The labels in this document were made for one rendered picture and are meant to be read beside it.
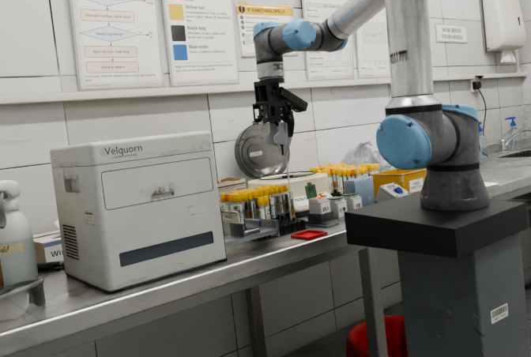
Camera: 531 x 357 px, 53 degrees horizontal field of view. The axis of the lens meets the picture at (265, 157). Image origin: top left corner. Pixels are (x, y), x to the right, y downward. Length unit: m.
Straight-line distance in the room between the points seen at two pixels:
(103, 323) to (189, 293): 0.18
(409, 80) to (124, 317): 0.74
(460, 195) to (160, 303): 0.68
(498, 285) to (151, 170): 0.78
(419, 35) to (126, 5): 1.05
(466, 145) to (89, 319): 0.84
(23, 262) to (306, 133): 1.34
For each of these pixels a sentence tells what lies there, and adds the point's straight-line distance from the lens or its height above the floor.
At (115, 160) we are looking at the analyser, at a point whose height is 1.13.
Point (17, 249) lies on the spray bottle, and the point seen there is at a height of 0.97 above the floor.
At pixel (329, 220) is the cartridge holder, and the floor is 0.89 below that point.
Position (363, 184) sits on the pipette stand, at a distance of 1.69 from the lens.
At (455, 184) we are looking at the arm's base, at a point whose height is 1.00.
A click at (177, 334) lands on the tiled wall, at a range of 1.96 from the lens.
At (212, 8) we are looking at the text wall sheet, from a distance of 2.03.
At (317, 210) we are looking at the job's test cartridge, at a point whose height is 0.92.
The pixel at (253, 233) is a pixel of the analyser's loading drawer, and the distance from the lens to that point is 1.29.
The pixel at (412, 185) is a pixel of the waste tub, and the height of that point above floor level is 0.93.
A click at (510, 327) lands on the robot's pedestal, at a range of 1.35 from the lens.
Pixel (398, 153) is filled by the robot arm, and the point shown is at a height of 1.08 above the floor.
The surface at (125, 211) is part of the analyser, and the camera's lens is 1.10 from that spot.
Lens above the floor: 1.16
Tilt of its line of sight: 3 degrees down
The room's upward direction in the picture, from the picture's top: 6 degrees counter-clockwise
